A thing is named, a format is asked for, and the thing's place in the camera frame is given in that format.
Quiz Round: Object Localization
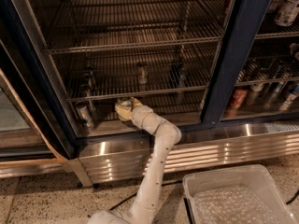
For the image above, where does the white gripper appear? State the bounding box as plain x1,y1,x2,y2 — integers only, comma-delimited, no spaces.
115,97,153,129

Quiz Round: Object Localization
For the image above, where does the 7up can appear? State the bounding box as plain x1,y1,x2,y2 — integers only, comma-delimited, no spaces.
115,98,133,127

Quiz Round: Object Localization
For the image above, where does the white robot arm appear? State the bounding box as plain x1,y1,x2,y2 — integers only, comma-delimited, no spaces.
87,97,181,224

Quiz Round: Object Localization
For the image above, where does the steel fridge base grille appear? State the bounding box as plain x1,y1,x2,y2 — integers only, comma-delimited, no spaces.
77,121,299,187

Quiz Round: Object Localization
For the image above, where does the open glass fridge door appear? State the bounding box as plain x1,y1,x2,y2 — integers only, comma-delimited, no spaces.
0,0,76,161

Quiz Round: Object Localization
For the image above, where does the red can behind glass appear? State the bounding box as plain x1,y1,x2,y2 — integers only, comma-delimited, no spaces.
226,88,248,117

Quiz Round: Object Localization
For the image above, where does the blue white can right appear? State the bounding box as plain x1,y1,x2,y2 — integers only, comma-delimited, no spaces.
279,83,299,111

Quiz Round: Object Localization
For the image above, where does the white can top right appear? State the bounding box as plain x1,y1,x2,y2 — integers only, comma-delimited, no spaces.
274,0,299,27

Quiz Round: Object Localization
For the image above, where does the bubble wrap sheet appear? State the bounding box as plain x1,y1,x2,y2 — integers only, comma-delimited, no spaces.
194,186,280,224

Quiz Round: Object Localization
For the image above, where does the clear plastic bin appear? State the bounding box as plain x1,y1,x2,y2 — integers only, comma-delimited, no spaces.
183,164,298,224

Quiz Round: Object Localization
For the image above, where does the lower wire shelf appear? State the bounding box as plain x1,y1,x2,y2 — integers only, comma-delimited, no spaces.
66,51,216,104

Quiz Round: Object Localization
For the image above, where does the wire shelf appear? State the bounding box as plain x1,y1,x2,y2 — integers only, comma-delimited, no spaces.
46,0,226,55
66,51,216,104

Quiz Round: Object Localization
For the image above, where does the black floor cable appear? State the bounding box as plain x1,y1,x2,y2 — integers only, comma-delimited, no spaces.
88,180,184,224

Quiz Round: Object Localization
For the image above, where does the upper wire shelf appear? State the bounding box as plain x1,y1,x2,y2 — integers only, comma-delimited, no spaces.
46,0,226,55

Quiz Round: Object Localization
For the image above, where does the dark blue fridge door frame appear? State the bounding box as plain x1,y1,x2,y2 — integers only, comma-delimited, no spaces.
201,0,271,125

